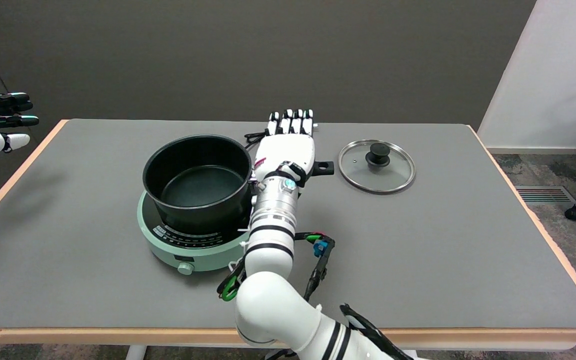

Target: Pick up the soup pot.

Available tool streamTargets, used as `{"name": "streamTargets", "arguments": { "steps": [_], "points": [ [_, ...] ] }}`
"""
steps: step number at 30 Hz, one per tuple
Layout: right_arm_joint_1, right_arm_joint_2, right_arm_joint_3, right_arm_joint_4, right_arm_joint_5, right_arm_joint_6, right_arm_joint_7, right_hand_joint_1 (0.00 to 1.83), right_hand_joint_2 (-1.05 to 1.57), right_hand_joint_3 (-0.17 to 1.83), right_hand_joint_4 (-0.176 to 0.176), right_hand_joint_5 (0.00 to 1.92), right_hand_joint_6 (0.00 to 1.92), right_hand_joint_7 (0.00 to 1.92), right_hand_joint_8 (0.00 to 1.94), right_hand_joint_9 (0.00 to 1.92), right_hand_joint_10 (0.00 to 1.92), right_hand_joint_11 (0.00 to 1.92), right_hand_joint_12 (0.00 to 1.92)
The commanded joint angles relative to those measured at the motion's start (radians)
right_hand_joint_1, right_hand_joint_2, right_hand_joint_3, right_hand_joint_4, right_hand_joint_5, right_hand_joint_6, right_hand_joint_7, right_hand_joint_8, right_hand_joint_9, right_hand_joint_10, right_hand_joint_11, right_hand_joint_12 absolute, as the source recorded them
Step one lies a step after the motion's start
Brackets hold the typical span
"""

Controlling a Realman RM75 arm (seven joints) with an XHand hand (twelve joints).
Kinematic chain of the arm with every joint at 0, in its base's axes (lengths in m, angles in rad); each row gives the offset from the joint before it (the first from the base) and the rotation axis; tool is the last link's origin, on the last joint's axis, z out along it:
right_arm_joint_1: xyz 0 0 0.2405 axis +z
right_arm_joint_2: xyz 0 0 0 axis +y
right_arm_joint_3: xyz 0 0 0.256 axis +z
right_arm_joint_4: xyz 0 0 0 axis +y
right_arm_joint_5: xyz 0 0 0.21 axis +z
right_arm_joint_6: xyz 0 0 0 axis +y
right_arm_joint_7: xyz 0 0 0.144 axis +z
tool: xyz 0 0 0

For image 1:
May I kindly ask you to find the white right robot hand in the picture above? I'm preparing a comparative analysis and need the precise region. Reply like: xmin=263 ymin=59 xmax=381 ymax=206
xmin=250 ymin=108 xmax=317 ymax=188

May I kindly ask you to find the black soup pot with handle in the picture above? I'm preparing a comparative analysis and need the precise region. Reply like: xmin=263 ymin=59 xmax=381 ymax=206
xmin=142 ymin=134 xmax=335 ymax=236

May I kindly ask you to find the glass pot lid black knob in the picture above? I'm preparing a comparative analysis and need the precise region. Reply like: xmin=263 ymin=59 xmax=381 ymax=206
xmin=338 ymin=139 xmax=416 ymax=194

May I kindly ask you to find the green induction cooker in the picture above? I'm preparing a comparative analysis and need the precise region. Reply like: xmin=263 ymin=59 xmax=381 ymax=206
xmin=136 ymin=180 xmax=274 ymax=276

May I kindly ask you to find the grey table mat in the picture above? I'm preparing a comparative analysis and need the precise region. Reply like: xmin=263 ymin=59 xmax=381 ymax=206
xmin=0 ymin=119 xmax=576 ymax=331

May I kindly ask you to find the floor vent grille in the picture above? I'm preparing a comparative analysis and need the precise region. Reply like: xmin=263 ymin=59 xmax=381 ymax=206
xmin=514 ymin=185 xmax=576 ymax=206

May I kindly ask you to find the black power cord with plug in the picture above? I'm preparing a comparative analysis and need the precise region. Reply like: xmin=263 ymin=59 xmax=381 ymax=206
xmin=244 ymin=122 xmax=319 ymax=150

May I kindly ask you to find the black cable with blue connector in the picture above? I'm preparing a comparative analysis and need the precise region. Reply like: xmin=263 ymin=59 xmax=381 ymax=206
xmin=295 ymin=232 xmax=336 ymax=301

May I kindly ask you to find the green and black wire bundle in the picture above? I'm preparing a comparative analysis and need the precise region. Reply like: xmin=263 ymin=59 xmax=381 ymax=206
xmin=217 ymin=257 xmax=247 ymax=302

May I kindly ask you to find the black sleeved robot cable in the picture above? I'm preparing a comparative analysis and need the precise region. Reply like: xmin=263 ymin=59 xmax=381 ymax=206
xmin=340 ymin=303 xmax=414 ymax=360

